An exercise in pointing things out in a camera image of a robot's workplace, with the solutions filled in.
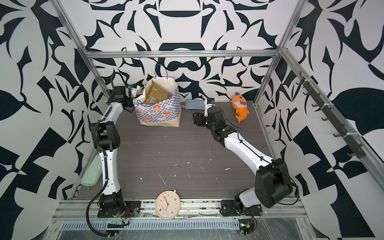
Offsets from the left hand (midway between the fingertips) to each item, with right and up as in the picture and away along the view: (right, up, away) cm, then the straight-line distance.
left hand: (149, 97), depth 103 cm
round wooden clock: (+17, -56, -29) cm, 65 cm away
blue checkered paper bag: (+14, -11, -12) cm, 21 cm away
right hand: (+32, -10, -21) cm, 40 cm away
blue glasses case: (+31, -3, +13) cm, 34 cm away
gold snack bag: (+7, +1, -7) cm, 10 cm away
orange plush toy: (+64, -4, +8) cm, 64 cm away
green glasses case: (-24, -44, -20) cm, 54 cm away
